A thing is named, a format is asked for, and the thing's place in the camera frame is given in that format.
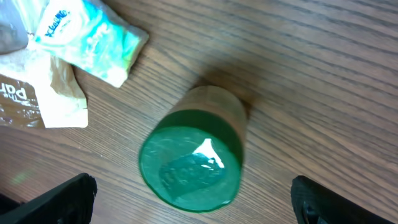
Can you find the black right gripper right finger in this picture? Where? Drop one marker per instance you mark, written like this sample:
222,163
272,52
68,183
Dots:
316,204

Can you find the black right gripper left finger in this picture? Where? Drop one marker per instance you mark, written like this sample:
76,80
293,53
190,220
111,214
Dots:
71,202

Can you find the green lid white jar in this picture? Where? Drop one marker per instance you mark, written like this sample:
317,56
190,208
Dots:
193,159

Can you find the small teal tissue packet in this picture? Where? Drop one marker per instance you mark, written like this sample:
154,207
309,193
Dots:
90,36

